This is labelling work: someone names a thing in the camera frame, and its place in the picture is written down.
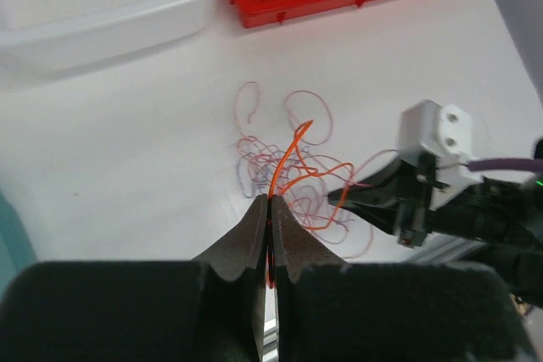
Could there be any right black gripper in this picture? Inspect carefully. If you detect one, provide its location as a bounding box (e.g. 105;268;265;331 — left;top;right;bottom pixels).
327;158;542;252

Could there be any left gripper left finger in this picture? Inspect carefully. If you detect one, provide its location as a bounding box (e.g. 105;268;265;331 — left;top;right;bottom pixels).
1;195;268;361

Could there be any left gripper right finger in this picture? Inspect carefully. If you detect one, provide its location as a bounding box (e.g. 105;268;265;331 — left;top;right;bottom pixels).
271;196;538;361

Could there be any thin wire bundle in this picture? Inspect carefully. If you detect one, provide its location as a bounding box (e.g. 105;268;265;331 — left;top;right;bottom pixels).
231;81;400;259

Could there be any orange wire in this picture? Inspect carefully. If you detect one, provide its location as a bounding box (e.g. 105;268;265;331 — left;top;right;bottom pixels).
265;119;355;291

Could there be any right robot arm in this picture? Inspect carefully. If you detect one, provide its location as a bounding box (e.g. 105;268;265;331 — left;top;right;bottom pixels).
327;142;542;307

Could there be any teal translucent plastic bin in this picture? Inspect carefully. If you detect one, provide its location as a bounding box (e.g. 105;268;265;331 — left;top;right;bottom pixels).
0;194;37;294

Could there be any white plastic tub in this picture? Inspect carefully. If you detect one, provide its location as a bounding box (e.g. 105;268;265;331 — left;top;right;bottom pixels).
1;0;217;86

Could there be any aluminium mounting rail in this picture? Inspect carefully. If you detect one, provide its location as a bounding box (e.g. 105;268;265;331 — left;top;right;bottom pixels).
407;235;484;263

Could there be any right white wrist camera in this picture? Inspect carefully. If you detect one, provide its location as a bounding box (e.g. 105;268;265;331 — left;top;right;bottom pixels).
397;100;483;209

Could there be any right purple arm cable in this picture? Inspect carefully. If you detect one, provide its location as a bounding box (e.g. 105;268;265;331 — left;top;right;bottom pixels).
468;157;543;173

